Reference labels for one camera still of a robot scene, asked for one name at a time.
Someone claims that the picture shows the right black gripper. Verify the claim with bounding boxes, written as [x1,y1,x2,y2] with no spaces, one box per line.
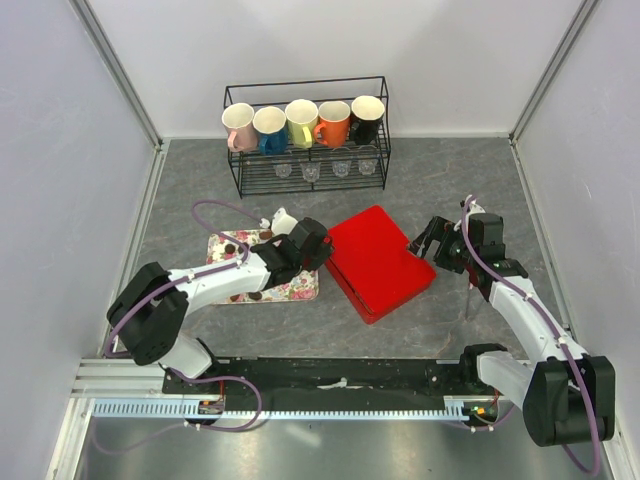
[405,215,477,275]

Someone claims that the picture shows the floral serving tray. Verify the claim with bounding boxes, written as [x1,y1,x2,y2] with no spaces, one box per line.
[206,229,320,305]

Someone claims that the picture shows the red box lid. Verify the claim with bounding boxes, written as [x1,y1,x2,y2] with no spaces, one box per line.
[324,204,438,316]

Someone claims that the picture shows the pink-tipped metal tongs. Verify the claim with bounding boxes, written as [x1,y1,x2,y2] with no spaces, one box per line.
[464,284,483,321]

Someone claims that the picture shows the red chocolate box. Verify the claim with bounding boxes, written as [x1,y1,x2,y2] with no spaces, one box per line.
[327,263,436,325]

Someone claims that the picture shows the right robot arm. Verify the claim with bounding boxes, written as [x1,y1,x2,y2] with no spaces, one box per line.
[408,208,615,447]

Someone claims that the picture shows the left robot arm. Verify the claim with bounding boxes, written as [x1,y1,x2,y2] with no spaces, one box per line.
[106,215,333,393]

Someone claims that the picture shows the clear glass cup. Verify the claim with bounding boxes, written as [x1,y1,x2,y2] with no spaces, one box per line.
[358,158,378,176]
[274,163,292,179]
[300,161,321,183]
[332,160,351,178]

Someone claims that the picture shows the orange mug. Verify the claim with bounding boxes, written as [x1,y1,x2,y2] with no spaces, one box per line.
[313,101,351,148]

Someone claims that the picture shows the blue mug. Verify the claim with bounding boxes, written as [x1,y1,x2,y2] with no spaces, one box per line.
[252,106,289,156]

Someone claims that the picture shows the yellow-green mug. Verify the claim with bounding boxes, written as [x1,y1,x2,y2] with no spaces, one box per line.
[284,99,318,149]

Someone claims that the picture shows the black and red mug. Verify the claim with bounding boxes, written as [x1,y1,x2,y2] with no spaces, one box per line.
[349,95,386,145]

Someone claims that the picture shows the pink mug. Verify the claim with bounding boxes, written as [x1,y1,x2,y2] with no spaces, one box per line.
[221,103,258,153]

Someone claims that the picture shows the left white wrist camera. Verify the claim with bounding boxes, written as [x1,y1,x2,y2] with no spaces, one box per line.
[259,207,298,235]

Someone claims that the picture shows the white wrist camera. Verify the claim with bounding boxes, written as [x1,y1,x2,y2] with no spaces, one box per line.
[259,207,298,235]
[461,194,485,216]

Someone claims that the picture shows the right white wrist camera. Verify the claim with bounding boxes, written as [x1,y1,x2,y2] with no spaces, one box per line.
[461,194,485,216]

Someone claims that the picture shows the black wire mug rack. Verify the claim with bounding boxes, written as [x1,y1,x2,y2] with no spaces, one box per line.
[224,75,392,197]

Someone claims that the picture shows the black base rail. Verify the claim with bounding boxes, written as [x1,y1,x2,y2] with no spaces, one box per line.
[197,355,501,414]

